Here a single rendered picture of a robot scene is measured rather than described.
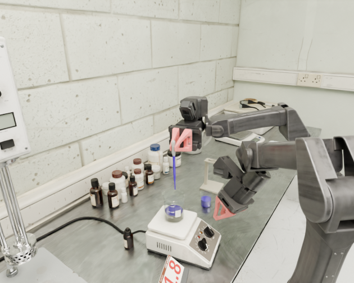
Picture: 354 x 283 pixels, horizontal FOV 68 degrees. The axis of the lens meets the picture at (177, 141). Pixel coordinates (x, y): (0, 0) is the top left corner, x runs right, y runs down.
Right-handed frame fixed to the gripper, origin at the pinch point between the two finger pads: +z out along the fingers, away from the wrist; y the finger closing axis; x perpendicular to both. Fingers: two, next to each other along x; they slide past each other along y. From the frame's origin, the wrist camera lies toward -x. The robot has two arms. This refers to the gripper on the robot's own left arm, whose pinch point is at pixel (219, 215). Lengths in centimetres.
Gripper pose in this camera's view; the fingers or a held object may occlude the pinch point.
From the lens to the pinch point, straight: 80.1
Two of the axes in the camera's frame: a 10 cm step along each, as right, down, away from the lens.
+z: -4.6, 7.3, 5.2
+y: -7.1, 0.6, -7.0
